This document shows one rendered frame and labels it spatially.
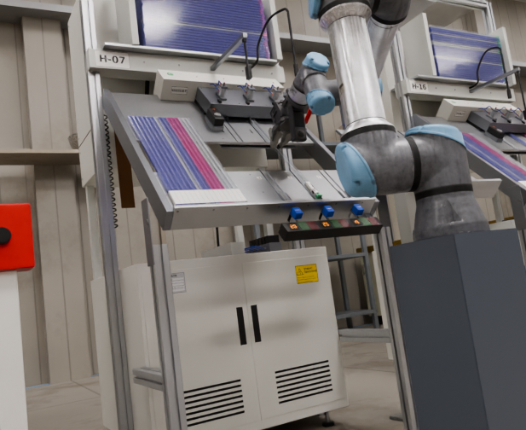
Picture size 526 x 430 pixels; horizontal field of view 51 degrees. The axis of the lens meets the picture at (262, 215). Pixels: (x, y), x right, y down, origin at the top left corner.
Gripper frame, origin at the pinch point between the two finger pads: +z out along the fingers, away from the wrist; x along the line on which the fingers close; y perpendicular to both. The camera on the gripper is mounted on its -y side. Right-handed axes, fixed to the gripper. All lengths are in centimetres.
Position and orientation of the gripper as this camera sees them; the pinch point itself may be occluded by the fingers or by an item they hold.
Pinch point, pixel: (276, 148)
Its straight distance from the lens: 187.4
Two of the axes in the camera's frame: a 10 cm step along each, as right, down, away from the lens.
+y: -3.4, -7.8, 5.2
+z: -3.6, 6.2, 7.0
